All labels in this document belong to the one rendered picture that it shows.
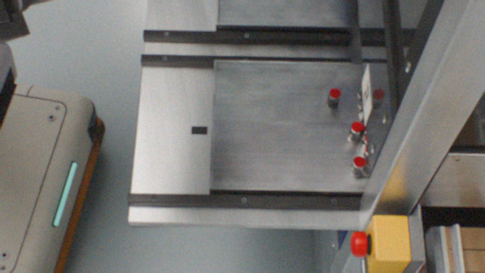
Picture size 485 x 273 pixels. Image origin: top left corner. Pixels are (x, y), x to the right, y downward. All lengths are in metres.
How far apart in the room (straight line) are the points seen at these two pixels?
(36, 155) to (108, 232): 0.34
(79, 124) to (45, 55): 0.52
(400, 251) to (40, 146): 1.20
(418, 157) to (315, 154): 0.36
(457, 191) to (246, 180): 0.38
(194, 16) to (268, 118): 0.27
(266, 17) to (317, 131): 0.27
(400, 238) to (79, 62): 1.60
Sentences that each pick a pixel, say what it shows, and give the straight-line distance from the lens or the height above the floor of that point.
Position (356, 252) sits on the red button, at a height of 1.00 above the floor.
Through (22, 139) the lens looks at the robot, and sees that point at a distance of 2.08.
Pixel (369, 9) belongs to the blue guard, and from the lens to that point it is 1.25.
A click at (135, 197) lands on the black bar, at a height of 0.90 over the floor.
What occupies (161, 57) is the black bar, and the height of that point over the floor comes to 0.90.
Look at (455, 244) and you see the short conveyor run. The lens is 1.22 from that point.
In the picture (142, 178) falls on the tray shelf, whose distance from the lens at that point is 1.31.
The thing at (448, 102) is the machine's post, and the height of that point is 1.34.
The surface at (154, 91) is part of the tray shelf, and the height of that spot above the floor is 0.88.
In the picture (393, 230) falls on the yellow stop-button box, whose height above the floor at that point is 1.03.
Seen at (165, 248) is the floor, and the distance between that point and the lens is 2.19.
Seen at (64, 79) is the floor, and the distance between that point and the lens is 2.49.
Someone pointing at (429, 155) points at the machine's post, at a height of 1.20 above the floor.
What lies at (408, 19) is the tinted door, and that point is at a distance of 1.01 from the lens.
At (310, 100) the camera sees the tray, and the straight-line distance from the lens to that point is 1.38.
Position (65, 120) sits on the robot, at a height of 0.28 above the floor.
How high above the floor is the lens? 2.07
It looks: 63 degrees down
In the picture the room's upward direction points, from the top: 2 degrees clockwise
